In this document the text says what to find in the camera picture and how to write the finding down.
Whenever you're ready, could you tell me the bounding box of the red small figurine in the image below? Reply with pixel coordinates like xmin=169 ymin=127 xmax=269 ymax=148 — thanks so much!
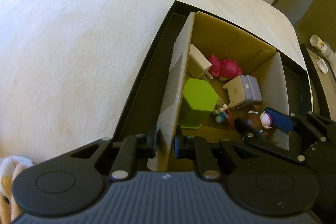
xmin=212 ymin=99 xmax=234 ymax=127

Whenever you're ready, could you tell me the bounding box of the brown bear figurine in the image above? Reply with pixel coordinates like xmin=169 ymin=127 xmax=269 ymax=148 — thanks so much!
xmin=242 ymin=110 xmax=273 ymax=139

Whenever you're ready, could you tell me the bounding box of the grey cube toy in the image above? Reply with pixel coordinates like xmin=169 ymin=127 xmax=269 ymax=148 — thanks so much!
xmin=223 ymin=75 xmax=263 ymax=109

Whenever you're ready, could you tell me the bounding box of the green hexagonal container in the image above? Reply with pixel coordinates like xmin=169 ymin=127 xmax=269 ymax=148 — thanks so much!
xmin=178 ymin=78 xmax=219 ymax=129

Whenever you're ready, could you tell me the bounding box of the brown cardboard box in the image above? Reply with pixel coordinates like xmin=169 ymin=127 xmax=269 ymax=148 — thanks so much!
xmin=147 ymin=12 xmax=289 ymax=171

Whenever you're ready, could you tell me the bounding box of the pink dinosaur toy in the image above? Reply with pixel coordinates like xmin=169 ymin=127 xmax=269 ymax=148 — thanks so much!
xmin=209 ymin=55 xmax=242 ymax=81

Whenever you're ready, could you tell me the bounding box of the white charger plug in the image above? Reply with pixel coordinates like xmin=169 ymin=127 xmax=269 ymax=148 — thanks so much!
xmin=187 ymin=44 xmax=213 ymax=80

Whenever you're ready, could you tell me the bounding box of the black tray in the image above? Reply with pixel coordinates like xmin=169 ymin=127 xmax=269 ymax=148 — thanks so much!
xmin=112 ymin=1 xmax=312 ymax=141

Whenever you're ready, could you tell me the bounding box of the black side table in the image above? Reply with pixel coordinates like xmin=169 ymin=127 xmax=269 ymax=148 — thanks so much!
xmin=300 ymin=43 xmax=335 ymax=121

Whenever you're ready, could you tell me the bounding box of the white patterned cup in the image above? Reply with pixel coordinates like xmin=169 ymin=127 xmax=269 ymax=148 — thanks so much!
xmin=310 ymin=35 xmax=330 ymax=55

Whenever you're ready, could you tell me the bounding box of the white blanket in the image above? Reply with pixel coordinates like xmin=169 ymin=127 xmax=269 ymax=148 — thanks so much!
xmin=1 ymin=0 xmax=304 ymax=162

